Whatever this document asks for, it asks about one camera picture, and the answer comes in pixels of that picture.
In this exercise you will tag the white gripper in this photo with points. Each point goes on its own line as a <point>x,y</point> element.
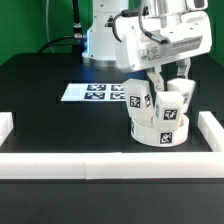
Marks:
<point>175,42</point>

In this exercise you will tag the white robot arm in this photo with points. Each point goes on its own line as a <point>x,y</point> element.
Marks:
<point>102,34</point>

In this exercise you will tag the white marker sheet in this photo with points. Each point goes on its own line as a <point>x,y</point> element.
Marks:
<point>98,92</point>

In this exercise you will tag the white left fence bar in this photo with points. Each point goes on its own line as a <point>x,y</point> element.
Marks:
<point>6,125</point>

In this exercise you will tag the white right fence bar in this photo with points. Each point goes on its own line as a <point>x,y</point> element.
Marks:
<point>212,131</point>

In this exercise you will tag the white fence bar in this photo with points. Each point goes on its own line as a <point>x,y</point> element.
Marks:
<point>212,131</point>
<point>92,166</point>
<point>6,125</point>

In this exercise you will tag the white round stool seat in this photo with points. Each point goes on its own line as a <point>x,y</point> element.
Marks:
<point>160,138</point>

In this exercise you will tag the white front fence bar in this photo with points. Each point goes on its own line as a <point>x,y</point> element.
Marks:
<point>92,166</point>

